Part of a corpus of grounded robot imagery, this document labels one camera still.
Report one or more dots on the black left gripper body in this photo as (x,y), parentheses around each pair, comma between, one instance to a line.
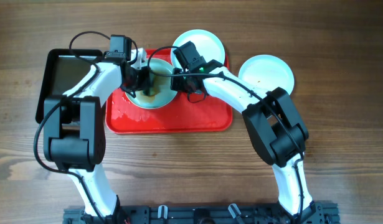
(138,81)

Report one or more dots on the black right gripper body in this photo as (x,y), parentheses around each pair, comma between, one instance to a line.
(180,83)

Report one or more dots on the green yellow sponge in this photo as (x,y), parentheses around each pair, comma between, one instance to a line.
(150,92)

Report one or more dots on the white plate bottom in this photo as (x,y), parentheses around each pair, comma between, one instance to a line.
(161,93)

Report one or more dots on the white plate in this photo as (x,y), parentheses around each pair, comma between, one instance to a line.
(161,93)
(207,44)
(267,72)

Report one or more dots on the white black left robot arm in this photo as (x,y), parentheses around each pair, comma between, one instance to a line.
(69,114)

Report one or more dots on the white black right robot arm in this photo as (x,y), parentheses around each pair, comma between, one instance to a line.
(275,128)

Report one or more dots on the red plastic tray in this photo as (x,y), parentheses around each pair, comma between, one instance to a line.
(185,113)

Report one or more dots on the black water tray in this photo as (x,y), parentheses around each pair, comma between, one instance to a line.
(62,72)

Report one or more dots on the white plate top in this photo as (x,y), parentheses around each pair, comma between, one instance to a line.
(207,44)

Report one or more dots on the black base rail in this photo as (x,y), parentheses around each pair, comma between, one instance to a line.
(316,212)

